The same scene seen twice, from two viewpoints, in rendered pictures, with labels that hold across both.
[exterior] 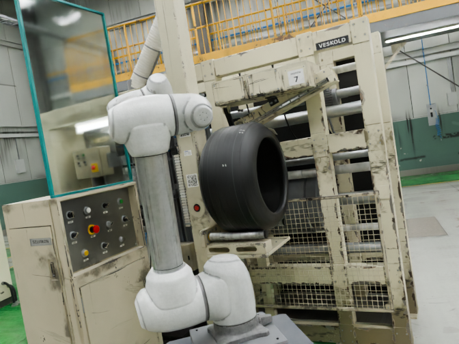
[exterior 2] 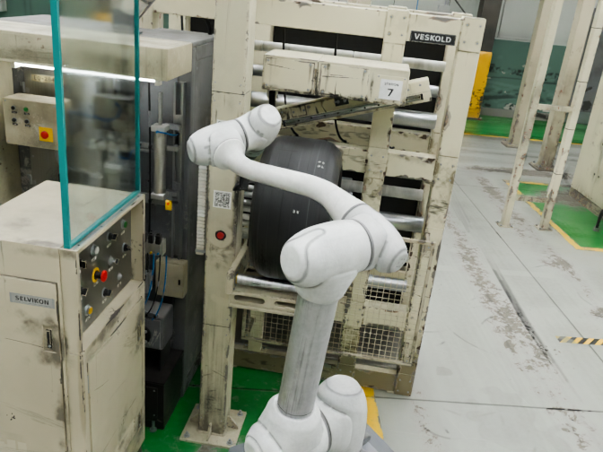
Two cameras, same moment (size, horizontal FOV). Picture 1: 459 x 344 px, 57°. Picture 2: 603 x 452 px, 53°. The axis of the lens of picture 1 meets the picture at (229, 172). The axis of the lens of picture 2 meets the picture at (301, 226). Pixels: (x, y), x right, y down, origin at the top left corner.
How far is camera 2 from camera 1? 1.07 m
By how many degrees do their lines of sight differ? 29
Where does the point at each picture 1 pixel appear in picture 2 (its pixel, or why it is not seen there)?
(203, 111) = (402, 258)
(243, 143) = not seen: hidden behind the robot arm
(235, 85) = (301, 71)
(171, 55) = (230, 14)
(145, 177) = (314, 324)
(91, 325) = (93, 405)
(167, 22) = not seen: outside the picture
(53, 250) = (56, 317)
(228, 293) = (351, 430)
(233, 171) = (307, 223)
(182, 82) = (240, 61)
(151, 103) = (352, 247)
